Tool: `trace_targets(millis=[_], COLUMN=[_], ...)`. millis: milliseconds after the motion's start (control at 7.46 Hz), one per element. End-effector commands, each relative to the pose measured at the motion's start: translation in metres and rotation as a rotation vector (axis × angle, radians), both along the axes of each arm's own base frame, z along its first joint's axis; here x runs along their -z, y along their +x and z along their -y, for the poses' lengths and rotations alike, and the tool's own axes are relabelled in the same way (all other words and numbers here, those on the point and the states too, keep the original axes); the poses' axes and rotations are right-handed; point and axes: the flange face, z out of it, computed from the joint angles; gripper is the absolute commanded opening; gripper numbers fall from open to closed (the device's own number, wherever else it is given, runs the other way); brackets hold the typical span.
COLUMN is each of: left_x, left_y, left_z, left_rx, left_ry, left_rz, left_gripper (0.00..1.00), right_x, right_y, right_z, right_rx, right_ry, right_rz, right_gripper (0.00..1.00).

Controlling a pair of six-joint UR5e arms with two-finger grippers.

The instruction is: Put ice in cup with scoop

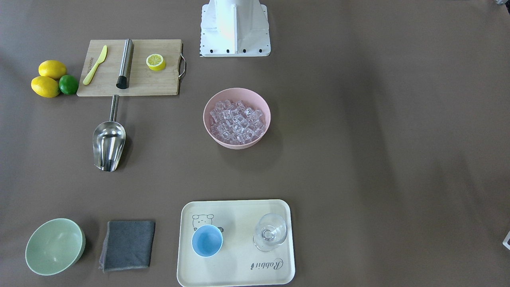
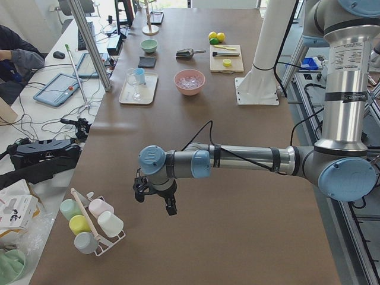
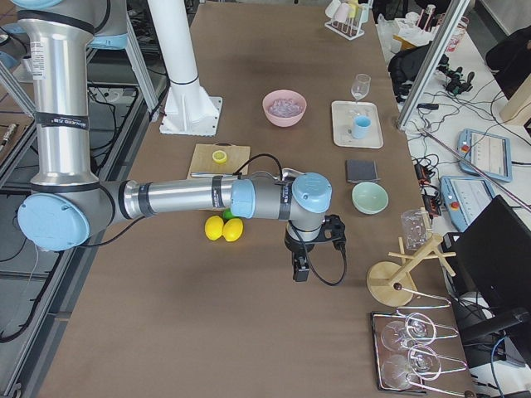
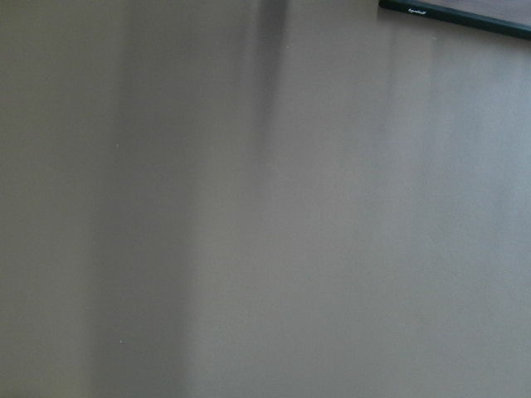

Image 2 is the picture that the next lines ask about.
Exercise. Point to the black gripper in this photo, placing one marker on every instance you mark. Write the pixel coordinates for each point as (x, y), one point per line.
(165, 195)

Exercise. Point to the metal ice scoop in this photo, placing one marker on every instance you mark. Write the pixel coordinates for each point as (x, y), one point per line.
(188, 53)

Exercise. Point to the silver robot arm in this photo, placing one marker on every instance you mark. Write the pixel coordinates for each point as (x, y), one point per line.
(337, 165)
(159, 169)

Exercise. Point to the white cup in rack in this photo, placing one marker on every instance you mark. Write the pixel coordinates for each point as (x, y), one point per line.
(110, 224)

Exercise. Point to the pink cup in rack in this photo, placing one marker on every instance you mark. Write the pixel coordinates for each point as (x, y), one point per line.
(98, 206)

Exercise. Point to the grey cup in rack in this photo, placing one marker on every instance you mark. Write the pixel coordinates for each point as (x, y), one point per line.
(85, 242)

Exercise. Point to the yellow cup in rack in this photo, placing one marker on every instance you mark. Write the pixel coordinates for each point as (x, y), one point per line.
(78, 224)

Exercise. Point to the green cup in rack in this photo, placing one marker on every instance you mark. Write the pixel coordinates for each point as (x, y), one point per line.
(69, 208)

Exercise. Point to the clear ice cubes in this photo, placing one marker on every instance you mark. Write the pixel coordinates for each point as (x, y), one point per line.
(190, 82)

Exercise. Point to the blue cup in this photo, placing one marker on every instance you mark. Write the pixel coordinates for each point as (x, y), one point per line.
(139, 74)

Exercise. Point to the cream serving tray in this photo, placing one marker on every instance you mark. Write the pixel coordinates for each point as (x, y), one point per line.
(146, 90)

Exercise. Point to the pink bowl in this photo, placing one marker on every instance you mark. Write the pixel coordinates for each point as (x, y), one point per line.
(186, 73)

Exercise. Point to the wine glass on tray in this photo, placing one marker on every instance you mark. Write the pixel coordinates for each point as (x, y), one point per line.
(132, 81)

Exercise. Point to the dark grey cloth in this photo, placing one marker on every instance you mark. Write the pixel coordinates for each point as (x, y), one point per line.
(147, 62)

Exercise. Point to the half lemon slice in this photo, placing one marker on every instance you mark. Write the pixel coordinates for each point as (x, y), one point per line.
(227, 62)

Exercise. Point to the wooden cutting board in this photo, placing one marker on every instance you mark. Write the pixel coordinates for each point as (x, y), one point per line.
(226, 58)

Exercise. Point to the metal muddler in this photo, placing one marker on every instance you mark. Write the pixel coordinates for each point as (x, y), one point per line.
(225, 54)

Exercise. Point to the green bowl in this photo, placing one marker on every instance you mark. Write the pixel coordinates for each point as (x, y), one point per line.
(149, 45)

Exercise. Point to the blue teach pendant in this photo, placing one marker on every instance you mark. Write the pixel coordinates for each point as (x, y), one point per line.
(57, 91)
(85, 67)

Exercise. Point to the yellow plastic knife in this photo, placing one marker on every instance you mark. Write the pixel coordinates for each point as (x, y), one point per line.
(224, 47)

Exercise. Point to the green lime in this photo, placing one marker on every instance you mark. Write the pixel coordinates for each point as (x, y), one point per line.
(214, 41)

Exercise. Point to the yellow lemon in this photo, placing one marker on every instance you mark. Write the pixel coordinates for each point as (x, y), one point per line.
(221, 36)
(213, 35)

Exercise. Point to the wooden glass stand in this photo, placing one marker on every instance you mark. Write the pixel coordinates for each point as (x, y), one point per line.
(150, 29)

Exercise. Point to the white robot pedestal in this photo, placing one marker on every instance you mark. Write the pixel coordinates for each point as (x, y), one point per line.
(259, 86)

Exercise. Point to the aluminium frame post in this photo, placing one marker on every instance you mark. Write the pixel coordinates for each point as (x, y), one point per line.
(79, 16)

